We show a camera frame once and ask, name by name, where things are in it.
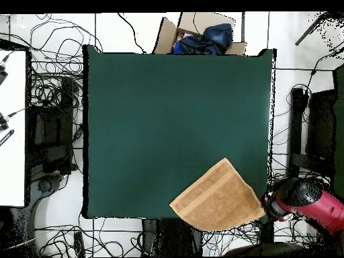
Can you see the black bulky object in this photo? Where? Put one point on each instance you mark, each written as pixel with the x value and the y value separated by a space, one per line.
pixel 51 129

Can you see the black metal frame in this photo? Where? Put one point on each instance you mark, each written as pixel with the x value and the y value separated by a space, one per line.
pixel 297 121

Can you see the black label strip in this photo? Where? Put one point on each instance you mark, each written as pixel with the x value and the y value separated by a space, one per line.
pixel 6 137

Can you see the small black device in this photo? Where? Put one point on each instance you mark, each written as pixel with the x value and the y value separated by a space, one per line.
pixel 79 243

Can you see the orange terry towel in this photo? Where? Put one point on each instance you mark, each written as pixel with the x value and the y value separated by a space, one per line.
pixel 215 199

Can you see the black camera device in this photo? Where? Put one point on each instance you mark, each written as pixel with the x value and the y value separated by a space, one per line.
pixel 2 74
pixel 2 122

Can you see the pink cloth item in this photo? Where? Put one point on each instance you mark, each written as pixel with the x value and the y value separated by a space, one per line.
pixel 184 36

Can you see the black slanted bar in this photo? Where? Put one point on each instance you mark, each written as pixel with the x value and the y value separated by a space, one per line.
pixel 309 29

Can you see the brown cardboard box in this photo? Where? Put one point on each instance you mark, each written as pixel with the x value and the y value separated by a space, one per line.
pixel 166 35

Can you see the dark green table cloth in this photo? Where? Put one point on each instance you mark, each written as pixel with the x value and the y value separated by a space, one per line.
pixel 161 107

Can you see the dark blue clothing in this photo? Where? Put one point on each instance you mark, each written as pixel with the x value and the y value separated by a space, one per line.
pixel 215 35

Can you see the white table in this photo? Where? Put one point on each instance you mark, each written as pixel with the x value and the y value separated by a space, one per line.
pixel 13 161

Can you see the dark green fabric panel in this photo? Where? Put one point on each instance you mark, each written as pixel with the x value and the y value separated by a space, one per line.
pixel 339 134

